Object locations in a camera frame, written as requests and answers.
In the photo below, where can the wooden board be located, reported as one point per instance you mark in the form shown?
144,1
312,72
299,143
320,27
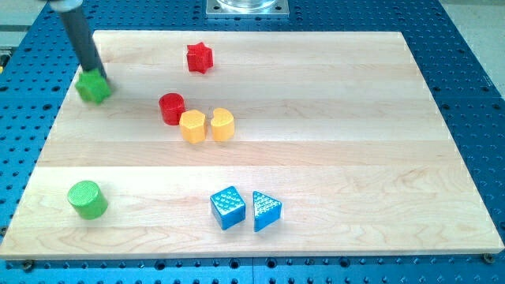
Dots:
340,127

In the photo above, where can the blue perforated table plate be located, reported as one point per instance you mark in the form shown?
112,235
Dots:
40,71

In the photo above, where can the red star block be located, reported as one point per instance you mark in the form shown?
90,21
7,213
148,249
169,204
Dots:
199,58

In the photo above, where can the red cylinder block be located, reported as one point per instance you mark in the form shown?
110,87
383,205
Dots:
172,106

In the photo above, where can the yellow hexagon block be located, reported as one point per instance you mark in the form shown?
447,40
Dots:
193,126

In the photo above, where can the blue triangle block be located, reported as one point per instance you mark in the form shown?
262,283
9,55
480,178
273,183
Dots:
266,210

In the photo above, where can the blue cube block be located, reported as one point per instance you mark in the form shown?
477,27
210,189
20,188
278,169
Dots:
228,207

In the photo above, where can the green cylinder block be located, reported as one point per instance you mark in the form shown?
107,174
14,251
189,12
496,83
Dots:
87,200

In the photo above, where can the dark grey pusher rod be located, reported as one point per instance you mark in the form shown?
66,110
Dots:
80,35

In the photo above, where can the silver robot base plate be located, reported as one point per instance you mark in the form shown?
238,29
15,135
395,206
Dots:
247,8

